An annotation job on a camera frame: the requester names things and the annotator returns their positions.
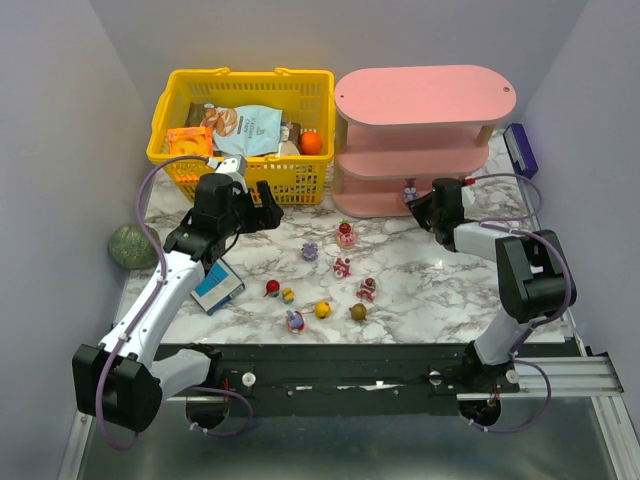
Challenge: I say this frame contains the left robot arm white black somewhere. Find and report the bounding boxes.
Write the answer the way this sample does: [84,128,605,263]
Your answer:
[72,173,283,434]

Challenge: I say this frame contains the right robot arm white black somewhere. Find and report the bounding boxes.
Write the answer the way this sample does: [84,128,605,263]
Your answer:
[407,178,577,375]

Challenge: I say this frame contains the pink three-tier shelf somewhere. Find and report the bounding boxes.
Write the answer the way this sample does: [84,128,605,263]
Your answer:
[332,65,517,218]

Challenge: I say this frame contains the small purple bunny toy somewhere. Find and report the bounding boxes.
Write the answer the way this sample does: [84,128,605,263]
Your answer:
[301,242,319,262]

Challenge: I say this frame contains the beige round item in basket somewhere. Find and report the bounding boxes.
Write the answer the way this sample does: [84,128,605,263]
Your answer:
[276,140,300,157]

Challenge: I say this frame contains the blue white box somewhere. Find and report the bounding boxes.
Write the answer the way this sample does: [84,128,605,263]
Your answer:
[192,259,245,316]

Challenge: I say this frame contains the red cherry toy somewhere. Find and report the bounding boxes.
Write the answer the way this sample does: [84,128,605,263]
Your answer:
[265,280,280,298]

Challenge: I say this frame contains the strawberry pink bear donut toy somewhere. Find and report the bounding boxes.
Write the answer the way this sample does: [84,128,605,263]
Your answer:
[336,220,357,249]

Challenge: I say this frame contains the orange fruit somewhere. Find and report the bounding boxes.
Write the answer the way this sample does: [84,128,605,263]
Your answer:
[299,131,323,155]

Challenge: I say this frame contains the small yellow blue toy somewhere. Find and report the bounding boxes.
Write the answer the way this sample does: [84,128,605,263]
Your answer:
[281,288,295,304]

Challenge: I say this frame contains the light blue chips bag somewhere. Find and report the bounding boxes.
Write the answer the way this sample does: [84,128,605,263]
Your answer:
[200,104,282,158]

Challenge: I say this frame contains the pink bear figure toy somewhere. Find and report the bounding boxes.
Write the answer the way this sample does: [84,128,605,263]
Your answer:
[333,257,351,279]

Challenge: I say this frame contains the orange snack box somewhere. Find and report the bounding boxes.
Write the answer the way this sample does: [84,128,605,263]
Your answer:
[167,126,214,167]

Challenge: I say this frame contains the yellow plastic shopping basket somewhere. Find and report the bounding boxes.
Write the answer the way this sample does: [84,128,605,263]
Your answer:
[146,67,336,205]

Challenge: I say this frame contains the yellow duck toy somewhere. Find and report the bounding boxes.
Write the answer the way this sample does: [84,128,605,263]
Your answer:
[314,301,332,319]

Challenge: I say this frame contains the purple orange bunny toy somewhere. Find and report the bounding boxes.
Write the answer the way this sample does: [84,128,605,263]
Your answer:
[286,310,306,334]

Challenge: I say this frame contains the brown snack packet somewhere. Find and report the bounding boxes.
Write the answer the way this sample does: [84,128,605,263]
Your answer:
[184,103,211,127]

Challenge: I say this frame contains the green textured melon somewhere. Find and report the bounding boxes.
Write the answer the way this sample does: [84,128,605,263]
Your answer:
[108,223,158,270]

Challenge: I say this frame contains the olive brown round toy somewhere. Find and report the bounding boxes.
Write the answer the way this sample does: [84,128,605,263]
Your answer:
[349,303,367,322]

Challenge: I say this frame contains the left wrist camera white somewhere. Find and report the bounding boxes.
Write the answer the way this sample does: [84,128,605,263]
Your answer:
[207,155,248,188]

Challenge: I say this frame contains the purple box at wall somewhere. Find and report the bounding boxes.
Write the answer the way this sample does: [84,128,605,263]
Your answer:
[503,123,538,179]

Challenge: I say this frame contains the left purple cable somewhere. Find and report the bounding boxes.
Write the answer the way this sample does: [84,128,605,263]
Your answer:
[96,154,211,450]

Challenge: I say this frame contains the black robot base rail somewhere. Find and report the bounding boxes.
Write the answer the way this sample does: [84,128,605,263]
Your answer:
[186,344,519,419]

